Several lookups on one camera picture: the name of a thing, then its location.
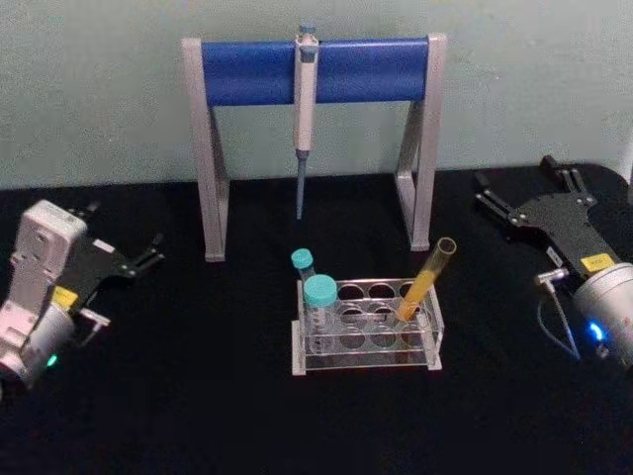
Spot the large teal capped tube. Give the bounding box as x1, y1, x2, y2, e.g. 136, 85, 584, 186
302, 274, 340, 350

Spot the open tube with yellow liquid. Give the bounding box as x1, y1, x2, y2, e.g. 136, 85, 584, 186
393, 237, 458, 324

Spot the clear plastic tube rack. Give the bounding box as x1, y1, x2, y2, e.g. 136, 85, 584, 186
291, 276, 444, 378

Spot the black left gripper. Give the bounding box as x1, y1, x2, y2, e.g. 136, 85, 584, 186
52, 200, 167, 318

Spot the small teal capped tube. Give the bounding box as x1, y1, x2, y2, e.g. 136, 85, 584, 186
290, 247, 318, 289

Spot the white and blue pipette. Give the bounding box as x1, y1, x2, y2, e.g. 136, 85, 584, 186
293, 22, 320, 222

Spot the black table cloth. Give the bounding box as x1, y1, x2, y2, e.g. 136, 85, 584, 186
0, 161, 633, 475

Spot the thin cable with silver plug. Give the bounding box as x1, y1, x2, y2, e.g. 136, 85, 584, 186
534, 267, 583, 362
68, 307, 112, 350

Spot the grey stand with blue bar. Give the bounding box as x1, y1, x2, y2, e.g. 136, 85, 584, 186
180, 32, 449, 263

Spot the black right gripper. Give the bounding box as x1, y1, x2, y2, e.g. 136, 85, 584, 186
473, 154, 622, 279

